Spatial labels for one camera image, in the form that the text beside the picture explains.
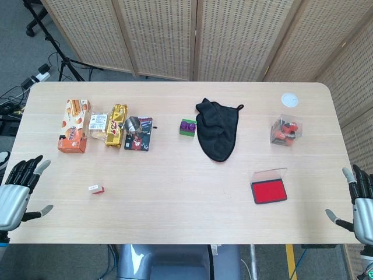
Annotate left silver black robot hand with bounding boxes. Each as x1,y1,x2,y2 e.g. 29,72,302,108
0,155,54,231

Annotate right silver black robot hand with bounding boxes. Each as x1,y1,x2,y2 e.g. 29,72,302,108
325,164,373,244

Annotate white and red block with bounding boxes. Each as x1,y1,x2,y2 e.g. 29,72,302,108
87,183,105,195

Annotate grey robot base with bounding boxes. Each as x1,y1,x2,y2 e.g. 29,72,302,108
116,244,242,280

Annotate orange biscuit box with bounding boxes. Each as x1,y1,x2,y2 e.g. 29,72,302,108
57,99,92,154

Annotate red ink pad clear lid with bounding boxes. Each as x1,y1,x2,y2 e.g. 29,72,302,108
250,167,288,205

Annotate clear box red black items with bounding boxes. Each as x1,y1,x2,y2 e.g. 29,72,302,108
269,113,303,147

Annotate clear wrapped bread packet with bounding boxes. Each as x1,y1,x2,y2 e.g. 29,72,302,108
87,112,110,140

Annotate gold snack pack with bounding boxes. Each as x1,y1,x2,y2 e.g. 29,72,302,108
104,103,131,148

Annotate white power strip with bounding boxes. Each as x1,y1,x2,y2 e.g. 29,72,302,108
20,64,52,88

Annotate white round disc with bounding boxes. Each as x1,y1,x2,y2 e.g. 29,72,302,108
281,92,300,109

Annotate dark patterned flat box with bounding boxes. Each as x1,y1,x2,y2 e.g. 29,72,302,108
124,117,153,152

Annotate steel gooseneck pitcher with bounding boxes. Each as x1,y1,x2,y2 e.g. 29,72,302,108
124,115,160,137

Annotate black tripod stand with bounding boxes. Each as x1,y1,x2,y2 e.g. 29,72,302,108
24,0,103,82

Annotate black cloth mitt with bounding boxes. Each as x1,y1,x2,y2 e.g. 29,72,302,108
195,97,245,163

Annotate black office chair base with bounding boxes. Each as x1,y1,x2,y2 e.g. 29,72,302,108
25,7,49,37

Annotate green toy brick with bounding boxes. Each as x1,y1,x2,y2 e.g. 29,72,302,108
178,118,197,137

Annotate purple toy brick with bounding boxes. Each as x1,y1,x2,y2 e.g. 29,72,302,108
180,118,198,132

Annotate wooden rattan folding screen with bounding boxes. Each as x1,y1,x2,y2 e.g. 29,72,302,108
40,0,373,280

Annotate black floor cable bundle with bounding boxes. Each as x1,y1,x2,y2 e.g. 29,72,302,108
0,84,30,135

